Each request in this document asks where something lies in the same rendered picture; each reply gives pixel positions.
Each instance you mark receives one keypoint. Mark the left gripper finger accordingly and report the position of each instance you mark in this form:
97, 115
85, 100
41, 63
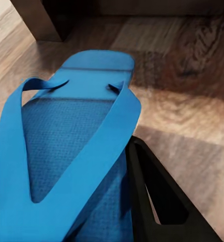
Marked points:
180, 219

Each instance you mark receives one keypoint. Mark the bed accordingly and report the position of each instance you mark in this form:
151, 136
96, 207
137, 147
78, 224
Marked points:
53, 20

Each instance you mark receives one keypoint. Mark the sandal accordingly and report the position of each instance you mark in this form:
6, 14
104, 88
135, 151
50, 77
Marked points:
63, 171

